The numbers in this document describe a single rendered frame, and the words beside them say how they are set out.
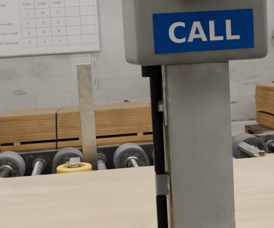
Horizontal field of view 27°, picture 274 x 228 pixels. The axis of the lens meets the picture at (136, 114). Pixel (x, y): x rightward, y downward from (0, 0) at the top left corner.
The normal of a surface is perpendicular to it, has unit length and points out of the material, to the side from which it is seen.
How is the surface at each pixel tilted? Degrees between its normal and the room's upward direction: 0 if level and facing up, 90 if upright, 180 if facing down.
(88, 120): 90
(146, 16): 90
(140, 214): 0
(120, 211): 0
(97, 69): 90
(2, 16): 90
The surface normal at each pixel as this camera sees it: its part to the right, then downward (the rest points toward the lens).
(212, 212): 0.11, 0.11
